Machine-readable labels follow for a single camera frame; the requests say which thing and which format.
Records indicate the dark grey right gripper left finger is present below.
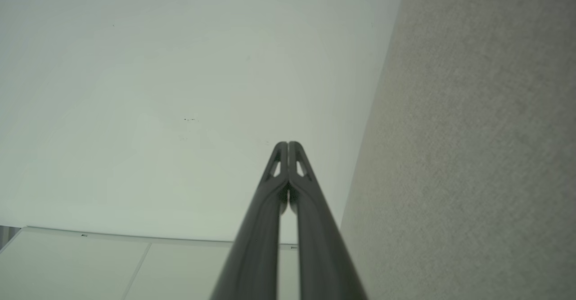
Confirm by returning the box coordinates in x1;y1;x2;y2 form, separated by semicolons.
211;141;289;300

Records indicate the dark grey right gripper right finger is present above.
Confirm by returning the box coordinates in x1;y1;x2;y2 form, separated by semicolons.
288;141;368;300

